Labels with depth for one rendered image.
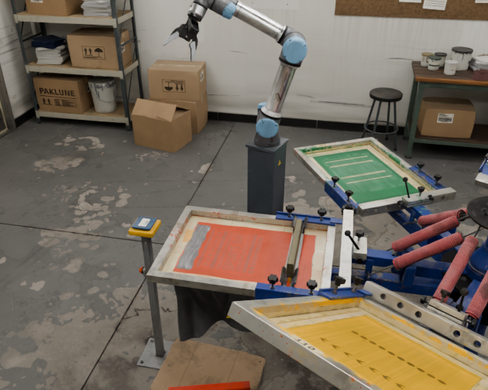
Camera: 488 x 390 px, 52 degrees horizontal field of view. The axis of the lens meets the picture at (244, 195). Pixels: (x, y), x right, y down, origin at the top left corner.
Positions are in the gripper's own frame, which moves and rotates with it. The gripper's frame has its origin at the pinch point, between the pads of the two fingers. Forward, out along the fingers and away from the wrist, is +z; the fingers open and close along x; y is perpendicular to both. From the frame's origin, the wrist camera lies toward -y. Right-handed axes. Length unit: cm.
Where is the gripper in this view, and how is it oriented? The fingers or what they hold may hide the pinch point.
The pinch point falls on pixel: (177, 53)
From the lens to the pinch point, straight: 247.2
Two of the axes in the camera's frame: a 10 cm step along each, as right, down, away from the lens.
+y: -3.5, -2.2, 9.1
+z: -4.4, 8.9, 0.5
